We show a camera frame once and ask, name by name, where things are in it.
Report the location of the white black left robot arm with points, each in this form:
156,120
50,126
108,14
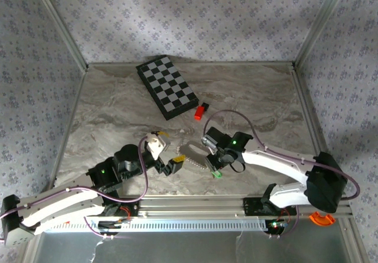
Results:
59,207

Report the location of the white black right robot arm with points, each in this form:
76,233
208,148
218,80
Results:
280,165

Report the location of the aluminium base beam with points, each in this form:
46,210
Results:
192,205

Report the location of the red and black lighter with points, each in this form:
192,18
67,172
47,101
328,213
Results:
199,113

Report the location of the folded black grey chessboard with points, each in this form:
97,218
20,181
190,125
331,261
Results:
166,85

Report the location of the small circuit board with lights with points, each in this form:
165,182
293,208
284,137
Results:
276,225

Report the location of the grey metal sheet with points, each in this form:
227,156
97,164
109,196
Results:
177,248

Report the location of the orange round plastic part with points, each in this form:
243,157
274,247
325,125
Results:
322,218

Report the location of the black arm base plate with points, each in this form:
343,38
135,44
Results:
251,205
133,207

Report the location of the aluminium table edge rail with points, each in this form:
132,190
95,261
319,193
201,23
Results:
71,118
310,112

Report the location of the aluminium frame post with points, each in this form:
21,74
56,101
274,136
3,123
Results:
62,26
319,23

